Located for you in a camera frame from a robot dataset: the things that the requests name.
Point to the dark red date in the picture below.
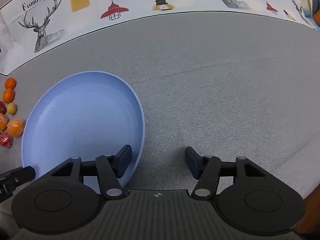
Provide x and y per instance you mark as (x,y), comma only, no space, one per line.
(2,108)

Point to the small yellow round fruit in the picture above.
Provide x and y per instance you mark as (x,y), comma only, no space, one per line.
(11,108)

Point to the plastic-wrapped red fruit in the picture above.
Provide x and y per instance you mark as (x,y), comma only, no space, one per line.
(5,140)

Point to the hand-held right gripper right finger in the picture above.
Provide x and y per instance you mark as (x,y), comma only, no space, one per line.
(192,160)

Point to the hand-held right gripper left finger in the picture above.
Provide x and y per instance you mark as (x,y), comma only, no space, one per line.
(125,158)

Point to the light blue plate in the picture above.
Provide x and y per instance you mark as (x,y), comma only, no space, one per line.
(75,120)

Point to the grey fabric cover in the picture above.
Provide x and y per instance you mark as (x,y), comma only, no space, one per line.
(212,92)

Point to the orange mandarin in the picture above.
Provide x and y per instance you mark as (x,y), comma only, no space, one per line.
(8,95)
(10,83)

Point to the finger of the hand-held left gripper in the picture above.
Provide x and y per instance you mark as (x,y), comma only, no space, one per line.
(20,173)

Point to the plastic-wrapped orange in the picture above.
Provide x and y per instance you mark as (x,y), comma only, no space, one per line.
(15,127)
(2,122)

